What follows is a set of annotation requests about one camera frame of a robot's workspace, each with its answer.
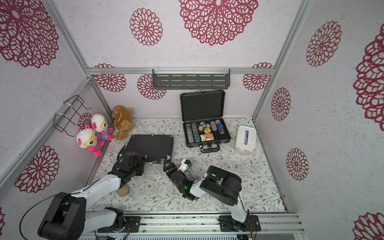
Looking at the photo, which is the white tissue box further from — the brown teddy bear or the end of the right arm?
the brown teddy bear

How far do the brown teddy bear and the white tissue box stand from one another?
0.78 meters

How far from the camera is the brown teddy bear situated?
104 cm

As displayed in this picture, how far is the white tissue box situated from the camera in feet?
3.17
